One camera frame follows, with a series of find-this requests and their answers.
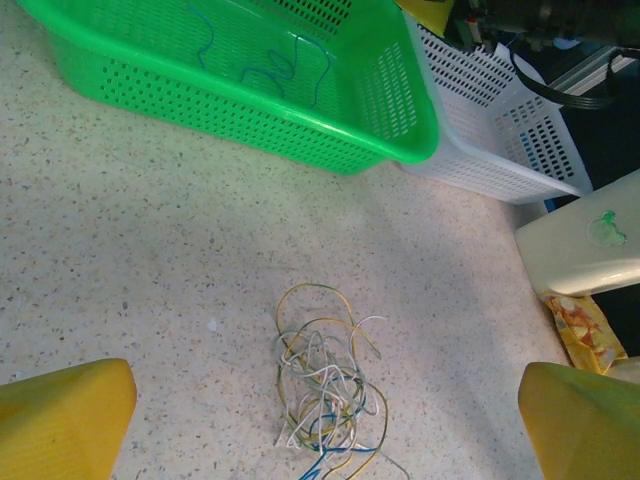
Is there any blue cable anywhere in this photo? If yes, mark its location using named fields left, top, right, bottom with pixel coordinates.
left=187, top=3, right=217, bottom=71
left=242, top=33, right=337, bottom=109
left=299, top=387, right=381, bottom=480

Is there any aluminium frame post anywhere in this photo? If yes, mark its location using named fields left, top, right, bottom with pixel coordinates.
left=547, top=43, right=640, bottom=97

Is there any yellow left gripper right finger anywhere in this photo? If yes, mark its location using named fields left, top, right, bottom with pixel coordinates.
left=518, top=362, right=640, bottom=480

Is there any green perforated plastic basket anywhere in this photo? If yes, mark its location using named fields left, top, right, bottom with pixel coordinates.
left=14, top=0, right=442, bottom=176

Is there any white perforated plastic basket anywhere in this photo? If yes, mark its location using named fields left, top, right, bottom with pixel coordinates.
left=399, top=12, right=596, bottom=205

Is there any white cable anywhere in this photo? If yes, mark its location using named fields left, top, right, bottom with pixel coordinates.
left=274, top=314, right=389, bottom=451
left=279, top=364, right=412, bottom=480

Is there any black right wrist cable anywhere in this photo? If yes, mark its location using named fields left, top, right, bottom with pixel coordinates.
left=508, top=47, right=624, bottom=109

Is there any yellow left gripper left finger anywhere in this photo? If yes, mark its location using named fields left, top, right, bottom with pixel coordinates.
left=0, top=358, right=139, bottom=480

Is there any yellow patterned packet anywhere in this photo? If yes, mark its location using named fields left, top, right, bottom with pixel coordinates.
left=538, top=292, right=629, bottom=377

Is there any yellow cable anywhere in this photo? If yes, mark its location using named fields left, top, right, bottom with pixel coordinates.
left=275, top=349, right=389, bottom=480
left=274, top=283, right=382, bottom=361

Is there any beige holder with brown rim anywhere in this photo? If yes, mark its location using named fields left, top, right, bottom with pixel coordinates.
left=514, top=168, right=640, bottom=297

